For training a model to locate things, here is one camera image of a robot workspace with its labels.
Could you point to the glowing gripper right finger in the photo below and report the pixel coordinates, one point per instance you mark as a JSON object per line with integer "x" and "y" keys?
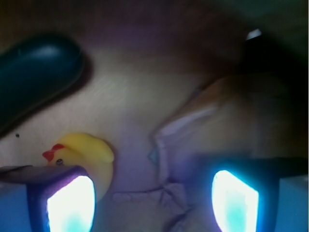
{"x": 257, "y": 195}

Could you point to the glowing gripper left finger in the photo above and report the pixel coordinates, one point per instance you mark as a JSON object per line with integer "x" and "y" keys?
{"x": 46, "y": 199}

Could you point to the yellow rubber duck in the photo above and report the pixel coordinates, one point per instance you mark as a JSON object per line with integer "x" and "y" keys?
{"x": 87, "y": 151}

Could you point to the dark green toy cucumber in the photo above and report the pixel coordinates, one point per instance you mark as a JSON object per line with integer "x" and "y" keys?
{"x": 34, "y": 71}

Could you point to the brown paper bag bin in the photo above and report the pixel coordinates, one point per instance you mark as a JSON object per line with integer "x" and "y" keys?
{"x": 173, "y": 86}

